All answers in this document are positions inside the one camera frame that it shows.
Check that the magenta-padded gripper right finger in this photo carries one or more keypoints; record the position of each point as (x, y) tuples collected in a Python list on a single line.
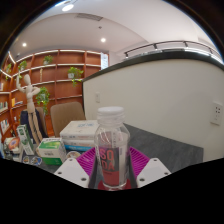
[(153, 171)]

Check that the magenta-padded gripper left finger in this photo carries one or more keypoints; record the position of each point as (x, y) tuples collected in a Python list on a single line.
[(71, 171)]

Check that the clear plastic drink bottle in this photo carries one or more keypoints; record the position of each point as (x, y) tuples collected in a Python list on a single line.
[(111, 150)]

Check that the small round badge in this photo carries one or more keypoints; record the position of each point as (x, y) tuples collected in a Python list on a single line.
[(26, 159), (36, 161), (73, 154)]

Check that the small green white box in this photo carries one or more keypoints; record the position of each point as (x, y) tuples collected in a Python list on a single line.
[(51, 151)]

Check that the tall green white carton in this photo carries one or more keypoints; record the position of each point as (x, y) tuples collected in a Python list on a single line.
[(25, 138)]

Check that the dark blue chair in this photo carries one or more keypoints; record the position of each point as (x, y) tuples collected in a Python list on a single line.
[(24, 121)]

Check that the wooden artist mannequin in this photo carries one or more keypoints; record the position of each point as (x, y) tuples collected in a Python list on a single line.
[(30, 106)]

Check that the orange wooden shelf unit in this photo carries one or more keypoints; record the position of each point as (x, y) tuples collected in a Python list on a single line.
[(63, 83)]

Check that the recessed ceiling spotlight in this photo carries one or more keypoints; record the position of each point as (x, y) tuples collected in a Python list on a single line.
[(103, 40), (24, 44)]

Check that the ceiling air vent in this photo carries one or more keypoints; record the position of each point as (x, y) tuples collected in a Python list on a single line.
[(88, 17)]

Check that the branched ceiling lamp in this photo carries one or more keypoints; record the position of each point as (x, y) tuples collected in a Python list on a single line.
[(67, 7)]

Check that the white wall socket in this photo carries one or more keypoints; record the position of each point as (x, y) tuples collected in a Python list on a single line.
[(97, 97), (217, 114)]

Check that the white wall poster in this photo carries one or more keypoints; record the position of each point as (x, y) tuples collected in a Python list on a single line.
[(104, 61)]

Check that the black curtain rail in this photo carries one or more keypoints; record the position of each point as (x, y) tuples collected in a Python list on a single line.
[(166, 44)]

